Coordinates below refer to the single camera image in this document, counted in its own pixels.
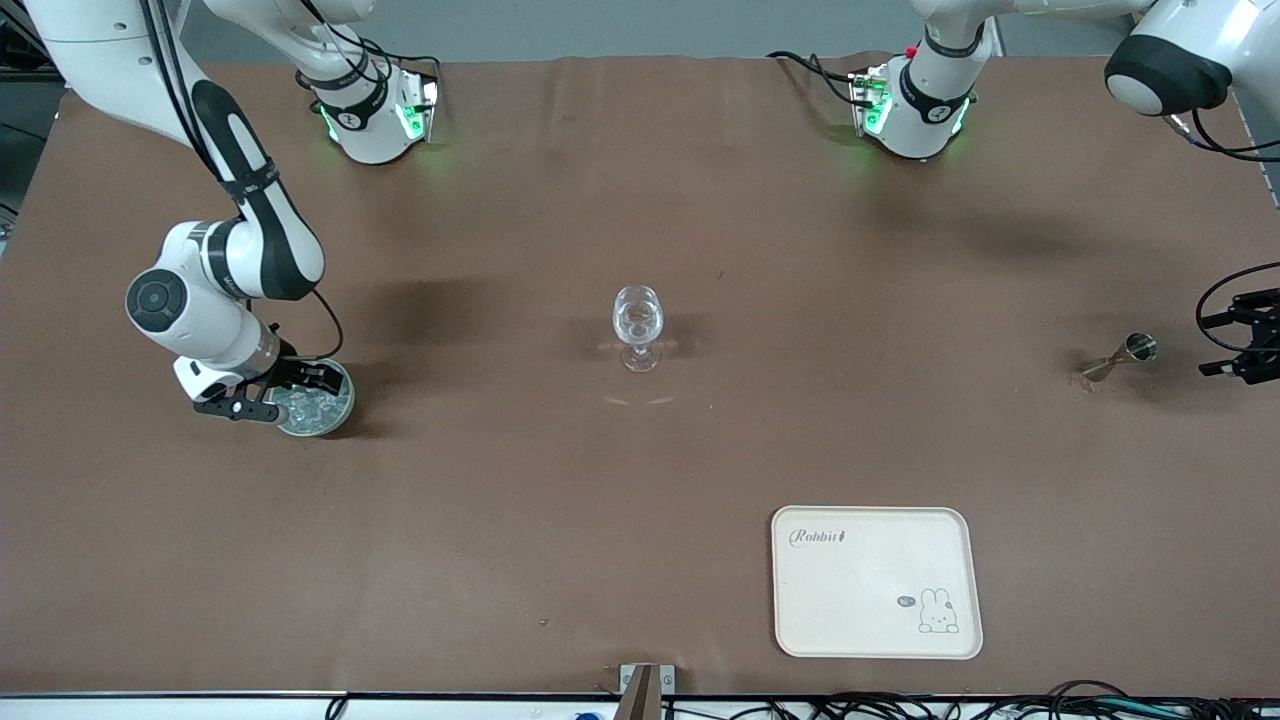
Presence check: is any black base cable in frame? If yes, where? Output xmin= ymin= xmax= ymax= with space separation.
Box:
xmin=360 ymin=38 xmax=443 ymax=91
xmin=767 ymin=50 xmax=871 ymax=107

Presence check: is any clear ice cubes pile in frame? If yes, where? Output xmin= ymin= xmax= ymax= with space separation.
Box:
xmin=276 ymin=385 xmax=349 ymax=433

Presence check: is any black left base cable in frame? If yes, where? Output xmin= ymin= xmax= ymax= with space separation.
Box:
xmin=767 ymin=50 xmax=871 ymax=107

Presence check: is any clear wine glass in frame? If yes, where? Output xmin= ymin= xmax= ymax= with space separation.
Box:
xmin=612 ymin=285 xmax=666 ymax=374

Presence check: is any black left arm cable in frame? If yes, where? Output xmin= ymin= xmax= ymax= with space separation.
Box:
xmin=1165 ymin=105 xmax=1280 ymax=351

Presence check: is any brown table cover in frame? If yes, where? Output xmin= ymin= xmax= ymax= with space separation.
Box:
xmin=0 ymin=52 xmax=1280 ymax=699

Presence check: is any metal jigger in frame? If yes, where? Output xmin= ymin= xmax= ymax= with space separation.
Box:
xmin=1082 ymin=332 xmax=1159 ymax=383

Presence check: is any black cable tangle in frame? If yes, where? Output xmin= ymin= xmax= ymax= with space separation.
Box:
xmin=660 ymin=680 xmax=1280 ymax=720

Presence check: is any dark slanted bar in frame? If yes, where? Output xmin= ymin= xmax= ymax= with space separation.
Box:
xmin=612 ymin=668 xmax=663 ymax=720

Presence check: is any black right base cable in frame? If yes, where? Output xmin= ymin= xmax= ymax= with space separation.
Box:
xmin=360 ymin=38 xmax=443 ymax=91

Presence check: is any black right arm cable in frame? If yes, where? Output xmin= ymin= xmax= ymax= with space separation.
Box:
xmin=140 ymin=0 xmax=346 ymax=363

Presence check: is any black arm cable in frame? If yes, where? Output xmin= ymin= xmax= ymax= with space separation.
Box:
xmin=1165 ymin=105 xmax=1280 ymax=351
xmin=140 ymin=0 xmax=346 ymax=363

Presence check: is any cream rabbit print tray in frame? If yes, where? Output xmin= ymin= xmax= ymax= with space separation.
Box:
xmin=770 ymin=505 xmax=985 ymax=661

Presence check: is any green bowl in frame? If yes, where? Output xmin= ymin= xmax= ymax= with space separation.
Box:
xmin=268 ymin=358 xmax=357 ymax=438

